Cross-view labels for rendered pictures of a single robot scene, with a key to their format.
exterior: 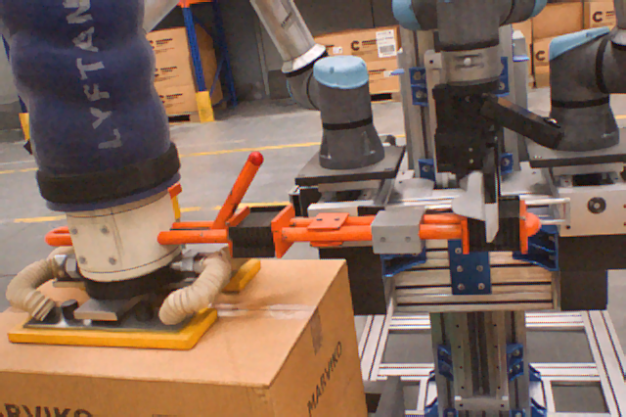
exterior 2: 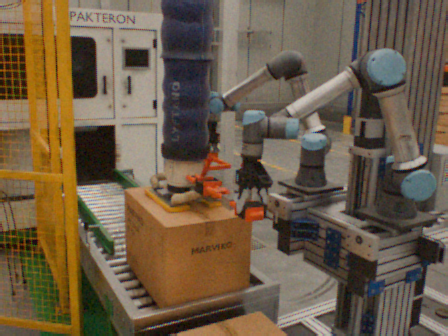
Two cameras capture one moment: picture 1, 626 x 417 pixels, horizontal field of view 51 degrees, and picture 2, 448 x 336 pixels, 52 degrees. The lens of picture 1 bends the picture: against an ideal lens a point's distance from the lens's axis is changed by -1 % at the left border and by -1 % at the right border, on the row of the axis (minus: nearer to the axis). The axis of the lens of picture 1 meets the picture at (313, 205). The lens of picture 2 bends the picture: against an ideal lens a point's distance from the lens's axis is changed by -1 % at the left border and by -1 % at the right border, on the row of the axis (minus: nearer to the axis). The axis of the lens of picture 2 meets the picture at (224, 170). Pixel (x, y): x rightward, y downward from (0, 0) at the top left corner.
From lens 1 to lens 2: 1.31 m
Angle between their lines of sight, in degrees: 41
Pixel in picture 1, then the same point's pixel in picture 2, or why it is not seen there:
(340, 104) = (303, 155)
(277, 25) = not seen: hidden behind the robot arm
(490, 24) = (251, 136)
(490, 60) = (250, 149)
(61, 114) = (166, 126)
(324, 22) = not seen: outside the picture
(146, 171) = (183, 152)
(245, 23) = not seen: outside the picture
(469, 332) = (347, 294)
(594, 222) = (357, 248)
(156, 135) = (192, 141)
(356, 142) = (305, 174)
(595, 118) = (392, 202)
